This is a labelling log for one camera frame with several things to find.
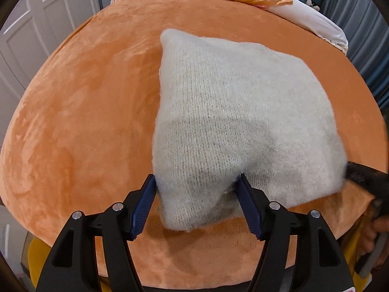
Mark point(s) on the yellow bed sheet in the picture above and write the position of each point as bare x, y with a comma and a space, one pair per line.
39, 255

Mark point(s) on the white knit sweater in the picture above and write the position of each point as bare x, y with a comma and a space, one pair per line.
228, 112

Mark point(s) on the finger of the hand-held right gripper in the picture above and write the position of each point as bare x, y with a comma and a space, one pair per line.
370, 181

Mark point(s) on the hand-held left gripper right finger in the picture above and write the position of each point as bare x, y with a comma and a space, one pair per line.
247, 210

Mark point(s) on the grey blue curtain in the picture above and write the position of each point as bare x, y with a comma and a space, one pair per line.
364, 51

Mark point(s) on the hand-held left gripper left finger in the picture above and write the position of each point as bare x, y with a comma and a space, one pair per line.
144, 206

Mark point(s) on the person's right hand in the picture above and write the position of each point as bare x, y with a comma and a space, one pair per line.
368, 234

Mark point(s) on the orange plush bed blanket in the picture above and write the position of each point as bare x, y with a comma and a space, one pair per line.
91, 112

